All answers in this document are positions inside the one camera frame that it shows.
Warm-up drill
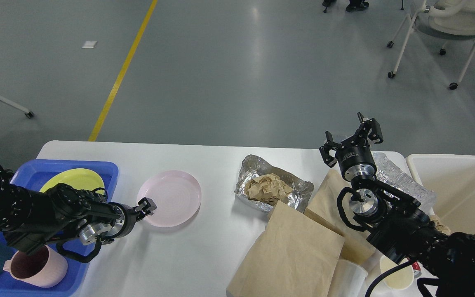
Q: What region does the pink mug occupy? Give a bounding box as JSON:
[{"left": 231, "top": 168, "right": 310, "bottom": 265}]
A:
[{"left": 2, "top": 245, "right": 68, "bottom": 289}]

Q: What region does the yellow plate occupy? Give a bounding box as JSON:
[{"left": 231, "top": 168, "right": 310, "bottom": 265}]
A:
[{"left": 39, "top": 168, "right": 105, "bottom": 194}]

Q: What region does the white plastic bin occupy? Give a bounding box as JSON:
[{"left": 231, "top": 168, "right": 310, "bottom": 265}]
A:
[{"left": 407, "top": 154, "right": 475, "bottom": 234}]

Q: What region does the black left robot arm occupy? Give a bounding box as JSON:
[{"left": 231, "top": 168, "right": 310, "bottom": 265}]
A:
[{"left": 0, "top": 165, "right": 157, "bottom": 263}]

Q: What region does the rear brown paper bag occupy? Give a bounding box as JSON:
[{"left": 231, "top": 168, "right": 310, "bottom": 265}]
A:
[{"left": 303, "top": 169, "right": 375, "bottom": 265}]

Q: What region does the brown paper bag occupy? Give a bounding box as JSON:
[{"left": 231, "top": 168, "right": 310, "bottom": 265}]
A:
[
  {"left": 226, "top": 203, "right": 344, "bottom": 297},
  {"left": 303, "top": 169, "right": 375, "bottom": 265}
]

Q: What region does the white office chair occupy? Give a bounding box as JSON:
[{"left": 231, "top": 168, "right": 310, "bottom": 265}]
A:
[{"left": 386, "top": 0, "right": 475, "bottom": 90}]

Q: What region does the crumpled brown paper ball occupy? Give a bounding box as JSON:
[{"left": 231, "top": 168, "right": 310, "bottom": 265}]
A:
[{"left": 244, "top": 173, "right": 293, "bottom": 206}]

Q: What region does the blue plastic tray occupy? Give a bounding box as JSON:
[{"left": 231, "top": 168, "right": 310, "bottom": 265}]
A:
[{"left": 0, "top": 159, "right": 119, "bottom": 297}]

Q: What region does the white paper cup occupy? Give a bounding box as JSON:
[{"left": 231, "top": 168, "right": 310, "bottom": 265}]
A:
[{"left": 376, "top": 256, "right": 414, "bottom": 292}]

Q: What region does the red can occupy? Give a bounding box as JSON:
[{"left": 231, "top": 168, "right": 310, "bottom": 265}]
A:
[{"left": 411, "top": 262, "right": 422, "bottom": 279}]

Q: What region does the front brown paper bag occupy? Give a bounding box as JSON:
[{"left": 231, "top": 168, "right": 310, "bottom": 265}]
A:
[{"left": 226, "top": 203, "right": 344, "bottom": 297}]

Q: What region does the crumpled aluminium foil tray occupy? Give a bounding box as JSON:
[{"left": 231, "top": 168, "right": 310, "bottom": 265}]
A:
[{"left": 234, "top": 155, "right": 314, "bottom": 213}]

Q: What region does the clear plastic bottle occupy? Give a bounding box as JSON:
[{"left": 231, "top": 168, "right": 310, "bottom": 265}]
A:
[{"left": 372, "top": 152, "right": 437, "bottom": 216}]

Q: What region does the pink plate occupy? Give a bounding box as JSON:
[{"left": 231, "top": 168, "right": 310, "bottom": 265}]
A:
[{"left": 136, "top": 170, "right": 202, "bottom": 228}]

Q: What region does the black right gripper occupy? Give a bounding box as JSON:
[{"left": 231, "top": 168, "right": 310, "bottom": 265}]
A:
[{"left": 319, "top": 113, "right": 384, "bottom": 182}]

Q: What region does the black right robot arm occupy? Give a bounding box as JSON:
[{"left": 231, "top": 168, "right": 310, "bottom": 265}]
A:
[{"left": 319, "top": 113, "right": 475, "bottom": 297}]

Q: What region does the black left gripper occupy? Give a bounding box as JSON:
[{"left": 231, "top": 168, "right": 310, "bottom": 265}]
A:
[{"left": 79, "top": 198, "right": 157, "bottom": 245}]

